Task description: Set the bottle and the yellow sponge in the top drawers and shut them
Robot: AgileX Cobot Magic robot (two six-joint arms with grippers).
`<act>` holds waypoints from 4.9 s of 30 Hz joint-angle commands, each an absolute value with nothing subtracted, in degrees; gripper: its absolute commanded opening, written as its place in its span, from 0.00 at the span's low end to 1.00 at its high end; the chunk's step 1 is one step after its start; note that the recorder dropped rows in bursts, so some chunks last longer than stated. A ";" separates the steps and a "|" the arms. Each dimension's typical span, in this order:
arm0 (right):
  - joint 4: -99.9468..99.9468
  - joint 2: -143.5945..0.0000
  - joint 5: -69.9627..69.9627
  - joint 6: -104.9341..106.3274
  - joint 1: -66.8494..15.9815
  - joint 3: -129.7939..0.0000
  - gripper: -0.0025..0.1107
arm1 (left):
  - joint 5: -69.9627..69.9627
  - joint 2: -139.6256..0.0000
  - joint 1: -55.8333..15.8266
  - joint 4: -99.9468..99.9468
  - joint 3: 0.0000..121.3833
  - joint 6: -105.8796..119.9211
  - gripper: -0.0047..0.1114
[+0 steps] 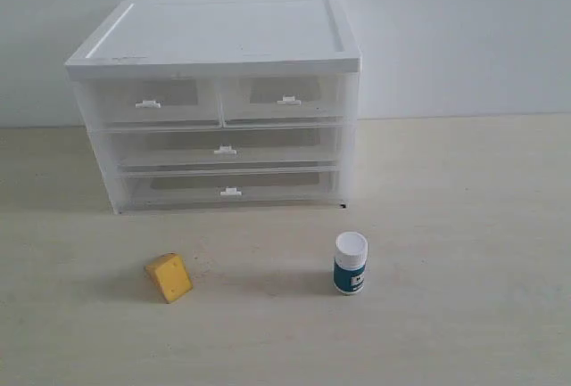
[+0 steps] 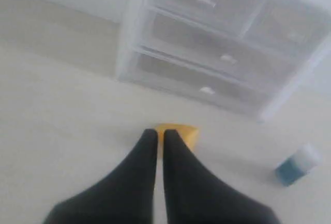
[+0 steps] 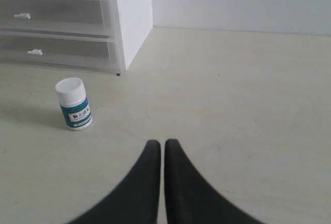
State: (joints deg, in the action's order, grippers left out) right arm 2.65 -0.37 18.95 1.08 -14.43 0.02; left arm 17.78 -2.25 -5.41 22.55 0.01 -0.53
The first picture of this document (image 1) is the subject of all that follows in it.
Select white capped teal bottle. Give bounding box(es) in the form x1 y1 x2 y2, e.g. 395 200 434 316
333 232 368 295

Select yellow cheese wedge toy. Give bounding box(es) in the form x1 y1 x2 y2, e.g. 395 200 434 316
145 253 193 303

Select white plastic drawer cabinet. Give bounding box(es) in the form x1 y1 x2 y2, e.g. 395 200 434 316
65 0 361 214

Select clear bottom wide drawer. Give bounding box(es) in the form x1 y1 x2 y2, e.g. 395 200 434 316
124 168 343 207

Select clear wide drawer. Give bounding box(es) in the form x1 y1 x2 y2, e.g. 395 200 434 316
124 168 343 207
107 127 343 171

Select clear middle wide drawer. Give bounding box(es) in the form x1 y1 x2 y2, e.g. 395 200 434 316
107 127 343 171

